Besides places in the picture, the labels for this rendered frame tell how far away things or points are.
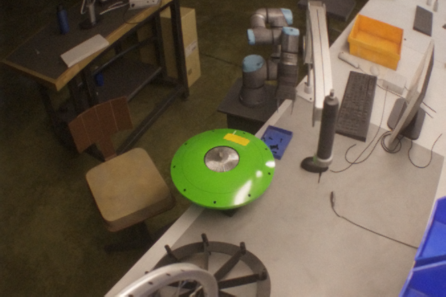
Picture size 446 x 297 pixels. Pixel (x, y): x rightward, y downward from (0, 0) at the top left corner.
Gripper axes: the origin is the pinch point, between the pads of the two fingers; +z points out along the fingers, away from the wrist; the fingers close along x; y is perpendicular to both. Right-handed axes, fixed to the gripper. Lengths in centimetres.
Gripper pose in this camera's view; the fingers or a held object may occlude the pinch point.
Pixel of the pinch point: (284, 113)
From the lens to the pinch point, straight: 153.8
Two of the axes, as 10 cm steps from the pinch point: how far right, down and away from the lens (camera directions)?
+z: -0.8, 9.5, 3.1
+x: 9.6, 1.6, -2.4
